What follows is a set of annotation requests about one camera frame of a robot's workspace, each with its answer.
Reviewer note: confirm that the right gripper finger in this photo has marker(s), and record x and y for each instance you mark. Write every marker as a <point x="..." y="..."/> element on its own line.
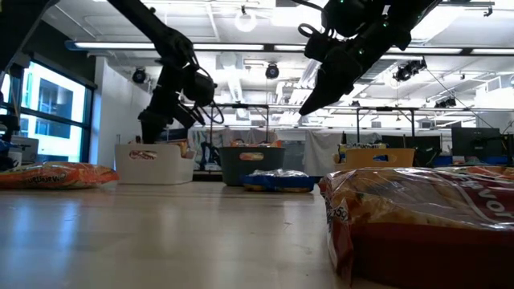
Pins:
<point x="337" y="76"/>

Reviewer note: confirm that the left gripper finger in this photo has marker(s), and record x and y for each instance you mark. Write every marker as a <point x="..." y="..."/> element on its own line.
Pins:
<point x="146" y="130"/>
<point x="161" y="130"/>

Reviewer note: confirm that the teal plastic bin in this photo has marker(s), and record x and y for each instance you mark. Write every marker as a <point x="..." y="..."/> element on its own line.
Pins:
<point x="231" y="168"/>

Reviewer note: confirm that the orange chicken noodle packet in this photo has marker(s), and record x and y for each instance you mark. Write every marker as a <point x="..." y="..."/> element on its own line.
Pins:
<point x="60" y="176"/>
<point x="251" y="156"/>
<point x="273" y="143"/>

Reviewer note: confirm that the yellow plastic bin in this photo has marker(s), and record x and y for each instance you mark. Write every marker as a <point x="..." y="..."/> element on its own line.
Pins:
<point x="401" y="158"/>

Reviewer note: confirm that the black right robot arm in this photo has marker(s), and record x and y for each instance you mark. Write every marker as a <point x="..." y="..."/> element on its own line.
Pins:
<point x="353" y="16"/>

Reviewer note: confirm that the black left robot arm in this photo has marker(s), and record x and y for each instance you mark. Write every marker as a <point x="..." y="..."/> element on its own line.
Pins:
<point x="160" y="34"/>

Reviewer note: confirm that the dark blue panel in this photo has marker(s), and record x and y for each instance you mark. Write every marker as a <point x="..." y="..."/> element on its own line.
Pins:
<point x="180" y="134"/>

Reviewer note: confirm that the round black ceiling speaker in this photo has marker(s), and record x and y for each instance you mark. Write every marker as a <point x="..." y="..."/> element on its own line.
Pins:
<point x="139" y="76"/>
<point x="272" y="71"/>

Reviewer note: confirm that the white plastic bin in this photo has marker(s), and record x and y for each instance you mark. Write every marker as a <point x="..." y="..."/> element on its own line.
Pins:
<point x="160" y="172"/>

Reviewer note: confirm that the black track spotlights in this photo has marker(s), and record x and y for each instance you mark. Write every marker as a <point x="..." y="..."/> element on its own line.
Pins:
<point x="407" y="71"/>
<point x="445" y="102"/>

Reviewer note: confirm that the black-framed table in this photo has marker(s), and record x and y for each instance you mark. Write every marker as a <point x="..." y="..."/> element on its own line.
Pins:
<point x="385" y="108"/>
<point x="241" y="105"/>

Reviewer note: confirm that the long ceiling light strip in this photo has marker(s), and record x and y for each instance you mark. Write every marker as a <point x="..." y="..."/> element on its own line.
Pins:
<point x="120" y="45"/>

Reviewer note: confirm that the white hanging cloth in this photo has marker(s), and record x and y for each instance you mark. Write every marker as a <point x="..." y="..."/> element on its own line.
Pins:
<point x="321" y="154"/>

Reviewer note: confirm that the large window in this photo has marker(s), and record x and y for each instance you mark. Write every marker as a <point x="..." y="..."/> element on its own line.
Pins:
<point x="60" y="140"/>

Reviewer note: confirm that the white equipment box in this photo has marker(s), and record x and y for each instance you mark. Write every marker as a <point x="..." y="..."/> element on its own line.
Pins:
<point x="26" y="146"/>

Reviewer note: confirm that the blue noodle packet white back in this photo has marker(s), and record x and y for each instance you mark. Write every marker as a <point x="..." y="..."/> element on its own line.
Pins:
<point x="277" y="184"/>

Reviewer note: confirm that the black monitor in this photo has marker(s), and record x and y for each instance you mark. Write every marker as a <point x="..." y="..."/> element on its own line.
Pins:
<point x="476" y="142"/>

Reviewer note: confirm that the dark red noodle packet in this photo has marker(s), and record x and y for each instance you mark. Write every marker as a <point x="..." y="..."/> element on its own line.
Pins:
<point x="421" y="225"/>

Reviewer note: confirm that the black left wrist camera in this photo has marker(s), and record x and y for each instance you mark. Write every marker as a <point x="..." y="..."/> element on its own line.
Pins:
<point x="201" y="86"/>

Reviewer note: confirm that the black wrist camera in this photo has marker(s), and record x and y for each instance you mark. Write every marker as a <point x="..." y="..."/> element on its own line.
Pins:
<point x="319" y="48"/>
<point x="201" y="86"/>

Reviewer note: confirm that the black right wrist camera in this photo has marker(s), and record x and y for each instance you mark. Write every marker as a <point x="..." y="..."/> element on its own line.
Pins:
<point x="319" y="48"/>

